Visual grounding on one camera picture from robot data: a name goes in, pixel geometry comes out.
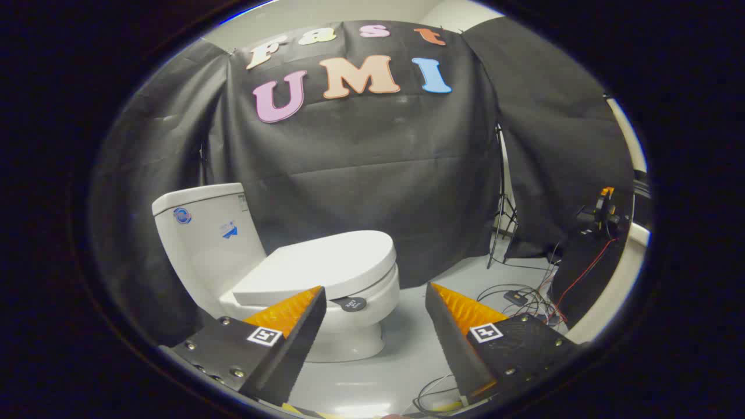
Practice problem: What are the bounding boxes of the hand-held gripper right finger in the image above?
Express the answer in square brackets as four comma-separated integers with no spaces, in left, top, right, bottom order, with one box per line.
[425,282,586,408]

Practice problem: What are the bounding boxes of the white toilet lid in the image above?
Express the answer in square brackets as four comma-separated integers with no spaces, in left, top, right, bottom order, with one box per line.
[231,230,398,313]

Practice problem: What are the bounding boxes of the black orange device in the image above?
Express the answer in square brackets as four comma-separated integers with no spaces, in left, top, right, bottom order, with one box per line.
[576,186,622,239]

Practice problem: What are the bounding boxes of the tangled black floor cables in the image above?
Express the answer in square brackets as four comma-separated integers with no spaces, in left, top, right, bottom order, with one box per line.
[477,244,568,326]

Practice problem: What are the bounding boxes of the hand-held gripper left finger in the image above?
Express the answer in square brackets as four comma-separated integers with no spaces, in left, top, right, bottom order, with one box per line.
[160,285,328,408]

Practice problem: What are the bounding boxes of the black backdrop cloth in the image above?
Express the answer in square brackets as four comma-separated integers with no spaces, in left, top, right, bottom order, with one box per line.
[90,20,635,350]

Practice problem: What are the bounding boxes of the black cable loop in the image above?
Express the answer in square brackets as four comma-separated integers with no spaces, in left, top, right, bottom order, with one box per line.
[412,372,466,416]

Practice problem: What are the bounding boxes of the white ceramic toilet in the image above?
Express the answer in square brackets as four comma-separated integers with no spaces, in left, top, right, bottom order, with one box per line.
[152,183,401,363]

